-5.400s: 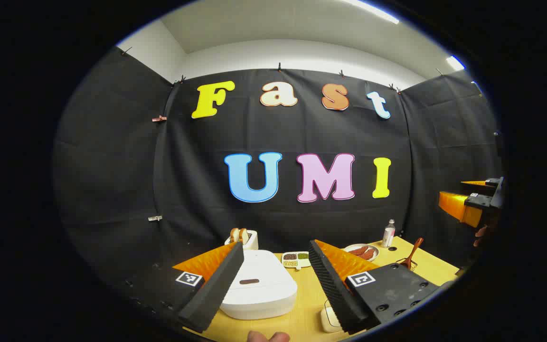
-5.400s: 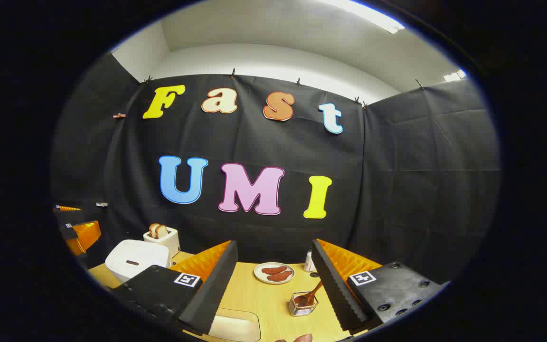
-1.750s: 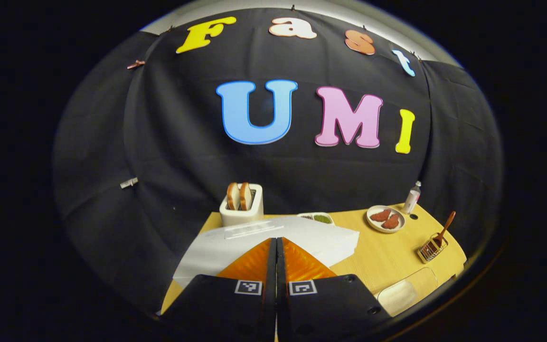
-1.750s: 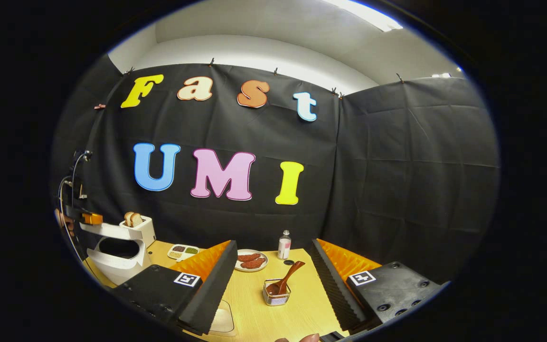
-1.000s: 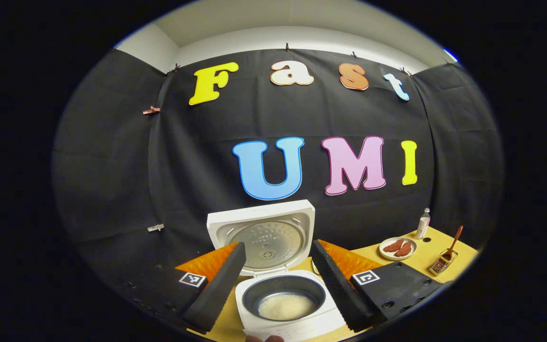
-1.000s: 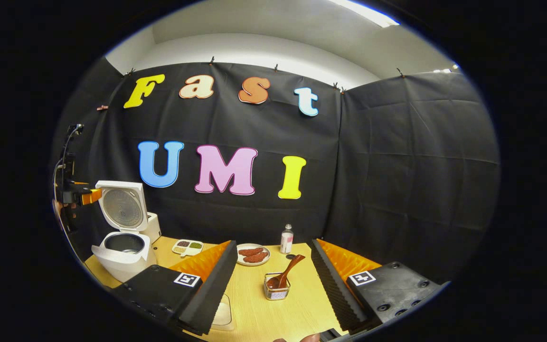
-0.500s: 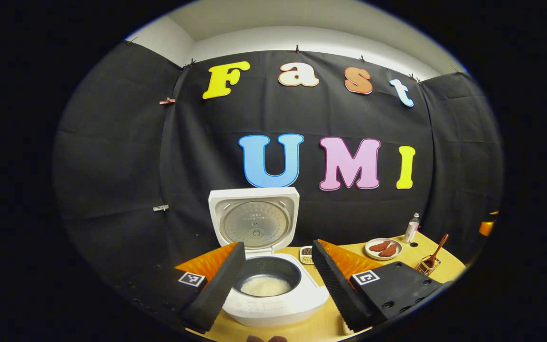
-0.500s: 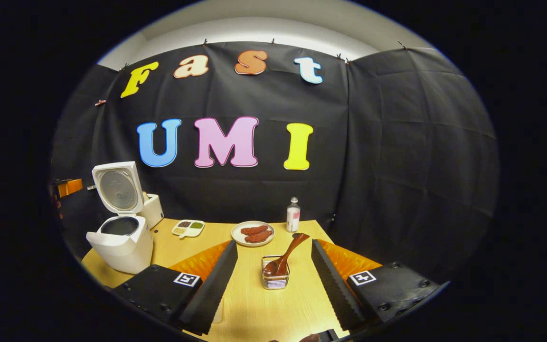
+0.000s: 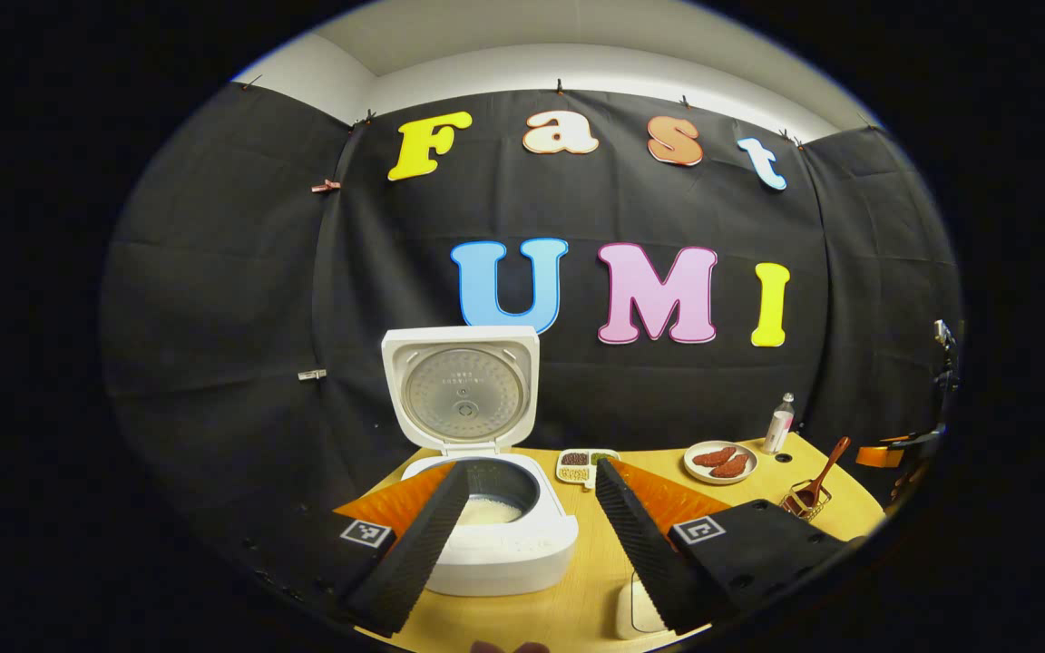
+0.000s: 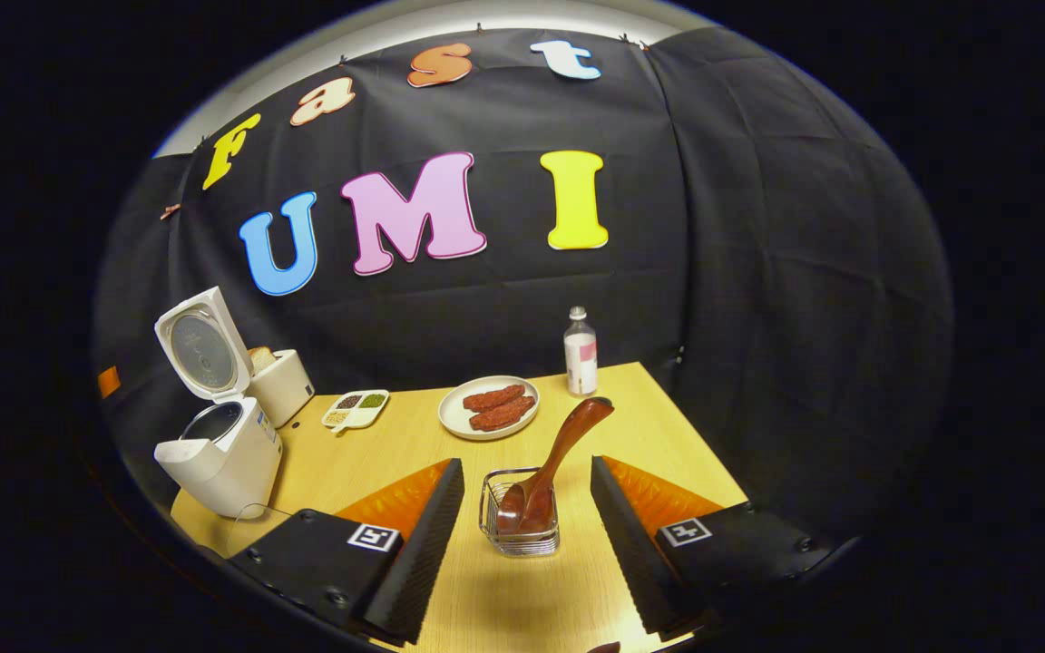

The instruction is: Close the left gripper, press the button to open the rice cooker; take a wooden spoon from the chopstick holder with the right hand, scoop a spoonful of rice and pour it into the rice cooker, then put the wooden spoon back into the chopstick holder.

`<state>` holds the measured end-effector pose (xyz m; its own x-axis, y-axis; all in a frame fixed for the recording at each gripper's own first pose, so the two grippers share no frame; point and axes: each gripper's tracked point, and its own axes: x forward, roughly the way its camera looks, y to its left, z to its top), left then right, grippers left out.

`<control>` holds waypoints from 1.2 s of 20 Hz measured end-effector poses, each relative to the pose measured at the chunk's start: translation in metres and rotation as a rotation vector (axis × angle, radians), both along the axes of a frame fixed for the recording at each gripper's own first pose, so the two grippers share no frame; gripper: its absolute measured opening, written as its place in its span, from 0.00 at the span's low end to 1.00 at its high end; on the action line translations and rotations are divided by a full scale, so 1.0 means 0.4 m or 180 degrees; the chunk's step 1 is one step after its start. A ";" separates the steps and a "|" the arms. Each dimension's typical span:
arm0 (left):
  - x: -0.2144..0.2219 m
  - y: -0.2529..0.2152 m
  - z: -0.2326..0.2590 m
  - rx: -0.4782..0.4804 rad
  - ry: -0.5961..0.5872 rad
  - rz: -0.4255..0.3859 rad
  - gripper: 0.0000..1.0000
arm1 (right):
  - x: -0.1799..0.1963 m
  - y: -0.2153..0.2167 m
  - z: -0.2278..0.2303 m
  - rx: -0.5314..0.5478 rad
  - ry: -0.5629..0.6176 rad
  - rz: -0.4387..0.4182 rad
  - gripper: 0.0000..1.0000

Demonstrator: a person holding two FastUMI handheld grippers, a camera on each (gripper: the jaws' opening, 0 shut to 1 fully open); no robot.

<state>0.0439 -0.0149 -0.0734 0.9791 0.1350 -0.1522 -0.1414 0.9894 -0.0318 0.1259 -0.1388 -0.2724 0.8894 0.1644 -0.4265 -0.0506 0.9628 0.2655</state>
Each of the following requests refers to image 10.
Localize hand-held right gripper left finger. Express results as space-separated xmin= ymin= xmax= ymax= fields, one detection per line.
xmin=228 ymin=458 xmax=466 ymax=647

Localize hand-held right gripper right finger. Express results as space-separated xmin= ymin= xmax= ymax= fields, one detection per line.
xmin=590 ymin=455 xmax=845 ymax=638

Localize wire metal chopstick holder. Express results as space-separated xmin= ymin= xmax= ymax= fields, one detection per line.
xmin=479 ymin=468 xmax=561 ymax=557

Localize brown wooden spoon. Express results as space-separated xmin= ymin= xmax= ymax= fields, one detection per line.
xmin=497 ymin=396 xmax=615 ymax=535

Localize white rice cooker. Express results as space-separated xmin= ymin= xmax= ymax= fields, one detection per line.
xmin=153 ymin=287 xmax=284 ymax=520

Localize white round plate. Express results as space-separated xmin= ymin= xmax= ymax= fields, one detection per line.
xmin=438 ymin=375 xmax=541 ymax=442

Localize white divided bean dish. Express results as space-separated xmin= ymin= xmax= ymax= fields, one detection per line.
xmin=321 ymin=389 xmax=390 ymax=434

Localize white toaster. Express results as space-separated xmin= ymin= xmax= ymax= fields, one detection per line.
xmin=246 ymin=347 xmax=316 ymax=429

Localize clear bottle with pink label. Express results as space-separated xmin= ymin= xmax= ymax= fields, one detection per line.
xmin=563 ymin=307 xmax=598 ymax=397

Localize black backdrop cloth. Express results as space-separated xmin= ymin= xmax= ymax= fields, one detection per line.
xmin=92 ymin=27 xmax=954 ymax=545

